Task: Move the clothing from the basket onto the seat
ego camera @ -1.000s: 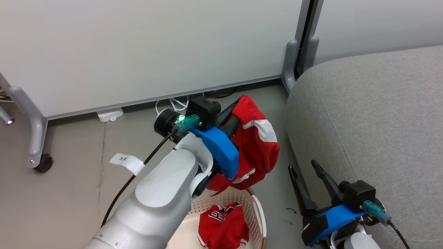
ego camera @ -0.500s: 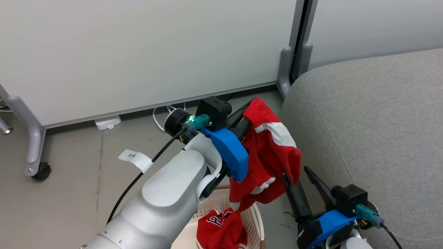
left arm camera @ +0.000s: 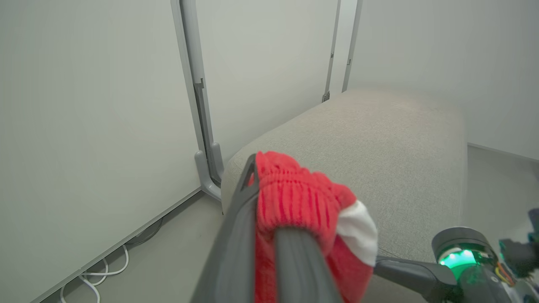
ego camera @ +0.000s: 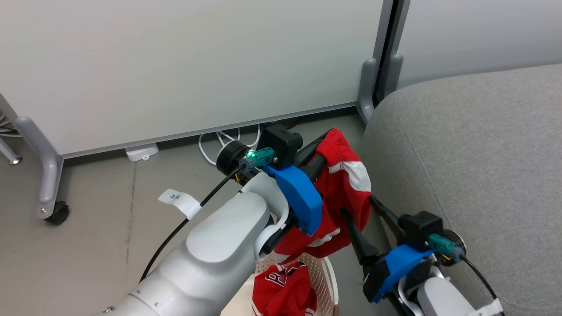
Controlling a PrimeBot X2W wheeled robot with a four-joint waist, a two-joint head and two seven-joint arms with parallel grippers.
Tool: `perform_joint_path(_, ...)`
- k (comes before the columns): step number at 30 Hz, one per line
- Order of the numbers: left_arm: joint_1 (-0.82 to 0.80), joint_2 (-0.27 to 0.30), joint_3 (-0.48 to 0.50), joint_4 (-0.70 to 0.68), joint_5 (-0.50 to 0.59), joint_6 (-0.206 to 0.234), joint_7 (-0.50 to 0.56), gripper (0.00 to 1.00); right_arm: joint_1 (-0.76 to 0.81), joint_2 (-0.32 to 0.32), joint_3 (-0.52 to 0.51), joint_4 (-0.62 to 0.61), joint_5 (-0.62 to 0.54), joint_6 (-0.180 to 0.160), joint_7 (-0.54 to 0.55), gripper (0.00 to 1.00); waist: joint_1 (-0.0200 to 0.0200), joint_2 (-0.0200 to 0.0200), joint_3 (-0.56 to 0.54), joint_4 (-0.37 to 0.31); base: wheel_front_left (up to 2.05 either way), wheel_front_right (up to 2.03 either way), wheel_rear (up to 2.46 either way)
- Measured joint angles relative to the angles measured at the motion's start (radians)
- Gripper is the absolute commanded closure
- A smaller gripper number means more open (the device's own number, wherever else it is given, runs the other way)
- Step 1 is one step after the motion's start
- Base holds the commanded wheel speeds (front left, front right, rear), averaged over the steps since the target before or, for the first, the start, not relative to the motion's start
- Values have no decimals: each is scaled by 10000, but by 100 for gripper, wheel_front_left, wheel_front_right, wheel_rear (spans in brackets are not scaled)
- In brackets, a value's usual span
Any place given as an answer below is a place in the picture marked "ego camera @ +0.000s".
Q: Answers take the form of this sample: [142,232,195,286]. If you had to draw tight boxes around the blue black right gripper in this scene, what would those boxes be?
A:
[340,195,435,304]

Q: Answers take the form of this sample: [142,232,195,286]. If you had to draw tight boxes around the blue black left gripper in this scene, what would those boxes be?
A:
[216,129,335,237]

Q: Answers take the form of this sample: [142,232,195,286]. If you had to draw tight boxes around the red shorts with white stripes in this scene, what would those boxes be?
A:
[274,128,373,264]

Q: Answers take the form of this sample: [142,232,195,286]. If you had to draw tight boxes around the red jersey with lettering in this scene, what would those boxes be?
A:
[252,262,317,316]

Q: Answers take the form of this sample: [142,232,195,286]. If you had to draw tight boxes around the cream perforated laundry basket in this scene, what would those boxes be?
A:
[220,251,339,316]

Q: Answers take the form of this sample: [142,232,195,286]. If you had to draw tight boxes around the grey fabric sofa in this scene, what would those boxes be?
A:
[362,64,562,316]

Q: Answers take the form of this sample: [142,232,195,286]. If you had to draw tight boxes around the wide white partition panel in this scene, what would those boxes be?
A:
[0,0,394,159]

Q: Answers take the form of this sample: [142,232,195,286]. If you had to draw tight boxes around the white power adapter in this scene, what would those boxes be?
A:
[125,143,159,162]

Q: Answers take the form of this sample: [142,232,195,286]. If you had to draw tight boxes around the narrow white partition panel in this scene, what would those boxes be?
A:
[386,0,562,90]

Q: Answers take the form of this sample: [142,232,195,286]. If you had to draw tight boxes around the black caster wheel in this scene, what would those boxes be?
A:
[44,201,70,226]

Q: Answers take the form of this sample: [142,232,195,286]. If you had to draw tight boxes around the grey partition foot with caster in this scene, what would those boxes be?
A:
[14,116,65,220]

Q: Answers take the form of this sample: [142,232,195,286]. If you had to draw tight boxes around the grey metal table leg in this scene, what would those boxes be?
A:
[0,136,22,165]

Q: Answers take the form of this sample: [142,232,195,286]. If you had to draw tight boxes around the black floor cable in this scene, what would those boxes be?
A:
[263,116,304,130]

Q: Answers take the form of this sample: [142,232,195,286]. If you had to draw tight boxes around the black right arm cable, teal plug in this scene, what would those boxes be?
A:
[428,233,500,302]

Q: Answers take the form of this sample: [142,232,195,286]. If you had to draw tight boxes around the black arm cable, teal plug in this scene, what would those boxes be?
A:
[428,233,500,302]
[140,147,278,282]

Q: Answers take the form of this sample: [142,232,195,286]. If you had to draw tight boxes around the white looped floor cable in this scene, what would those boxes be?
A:
[198,124,262,167]

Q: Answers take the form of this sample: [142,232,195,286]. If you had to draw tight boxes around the black left arm cable, teal plug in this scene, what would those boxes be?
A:
[140,147,278,282]

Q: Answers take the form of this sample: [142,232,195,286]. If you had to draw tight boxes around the white paper cable tag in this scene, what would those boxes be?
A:
[158,189,203,220]

